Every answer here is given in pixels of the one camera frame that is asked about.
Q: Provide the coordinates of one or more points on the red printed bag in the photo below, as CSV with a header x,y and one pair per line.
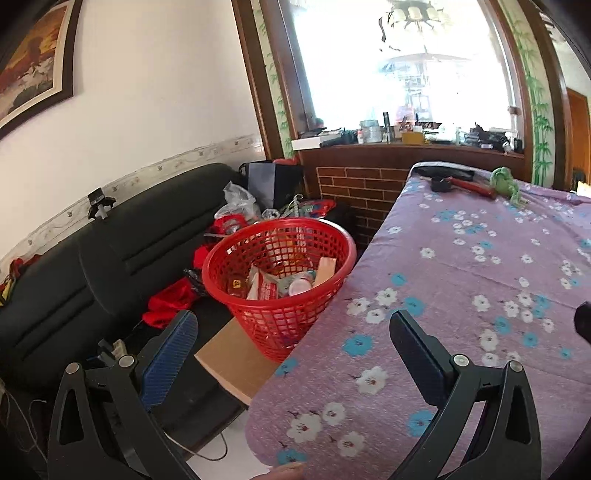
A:
x,y
318,207

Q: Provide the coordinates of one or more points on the black clamp mount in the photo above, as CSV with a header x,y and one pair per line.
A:
x,y
98,201

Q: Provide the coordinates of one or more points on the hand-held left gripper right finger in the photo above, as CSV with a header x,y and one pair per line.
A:
x,y
418,364

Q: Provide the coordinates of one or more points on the red snack packet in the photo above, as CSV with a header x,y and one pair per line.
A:
x,y
226,226

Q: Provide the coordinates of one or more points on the small black device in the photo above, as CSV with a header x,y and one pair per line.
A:
x,y
441,183

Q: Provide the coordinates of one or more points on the black pouch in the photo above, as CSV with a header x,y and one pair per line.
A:
x,y
443,170

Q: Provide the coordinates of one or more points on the brown cardboard box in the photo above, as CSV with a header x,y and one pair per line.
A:
x,y
231,364

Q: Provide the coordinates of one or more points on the black paper bag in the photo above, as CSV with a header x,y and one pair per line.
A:
x,y
272,182

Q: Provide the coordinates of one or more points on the tan cardboard piece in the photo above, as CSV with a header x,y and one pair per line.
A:
x,y
325,272

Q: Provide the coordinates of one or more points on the purple floral tablecloth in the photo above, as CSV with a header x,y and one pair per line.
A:
x,y
461,277

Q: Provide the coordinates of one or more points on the wooden door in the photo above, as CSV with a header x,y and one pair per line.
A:
x,y
579,134

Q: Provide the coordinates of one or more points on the torn red carton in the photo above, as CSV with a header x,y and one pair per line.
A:
x,y
265,288

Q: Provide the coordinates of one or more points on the clear plastic bag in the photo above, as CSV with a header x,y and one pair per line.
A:
x,y
240,201

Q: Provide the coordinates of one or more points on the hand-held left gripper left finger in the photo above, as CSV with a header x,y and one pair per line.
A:
x,y
168,364

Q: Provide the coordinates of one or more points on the wooden counter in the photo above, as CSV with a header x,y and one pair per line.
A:
x,y
360,194

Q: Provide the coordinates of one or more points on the red flat case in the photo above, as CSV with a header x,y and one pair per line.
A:
x,y
475,188

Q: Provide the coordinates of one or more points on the red plastic basket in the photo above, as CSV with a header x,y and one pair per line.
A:
x,y
277,332

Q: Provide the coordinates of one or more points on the bamboo painted panel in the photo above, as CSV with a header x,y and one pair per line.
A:
x,y
272,92
538,115

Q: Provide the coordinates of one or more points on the red cloth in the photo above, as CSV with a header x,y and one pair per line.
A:
x,y
168,300

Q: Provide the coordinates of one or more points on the green crumpled cloth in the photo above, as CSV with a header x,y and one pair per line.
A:
x,y
503,182

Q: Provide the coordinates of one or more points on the framed wall painting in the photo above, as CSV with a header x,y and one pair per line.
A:
x,y
32,60

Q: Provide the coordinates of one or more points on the black sofa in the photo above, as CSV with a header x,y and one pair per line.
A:
x,y
92,277

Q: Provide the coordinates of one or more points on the large bright window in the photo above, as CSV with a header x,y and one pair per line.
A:
x,y
351,69

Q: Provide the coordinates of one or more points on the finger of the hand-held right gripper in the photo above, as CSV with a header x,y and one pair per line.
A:
x,y
584,323

